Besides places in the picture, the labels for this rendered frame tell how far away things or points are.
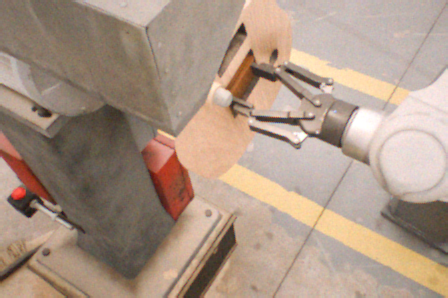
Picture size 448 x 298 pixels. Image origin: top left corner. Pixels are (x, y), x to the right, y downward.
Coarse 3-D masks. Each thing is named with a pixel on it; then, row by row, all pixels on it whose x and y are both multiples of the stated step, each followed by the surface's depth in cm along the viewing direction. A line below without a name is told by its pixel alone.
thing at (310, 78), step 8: (288, 64) 88; (288, 72) 90; (296, 72) 88; (304, 72) 87; (312, 72) 87; (304, 80) 88; (312, 80) 86; (320, 80) 86; (328, 80) 85; (320, 88) 87
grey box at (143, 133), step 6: (126, 114) 124; (132, 120) 127; (138, 120) 130; (132, 126) 129; (138, 126) 131; (144, 126) 133; (150, 126) 136; (132, 132) 130; (138, 132) 132; (144, 132) 135; (150, 132) 137; (156, 132) 139; (138, 138) 133; (144, 138) 136; (150, 138) 139; (138, 144) 135; (144, 144) 137
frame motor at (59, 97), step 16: (0, 64) 74; (16, 64) 70; (0, 80) 79; (16, 80) 73; (32, 80) 70; (48, 80) 72; (32, 96) 74; (48, 96) 74; (64, 96) 76; (80, 96) 78; (64, 112) 79; (80, 112) 80
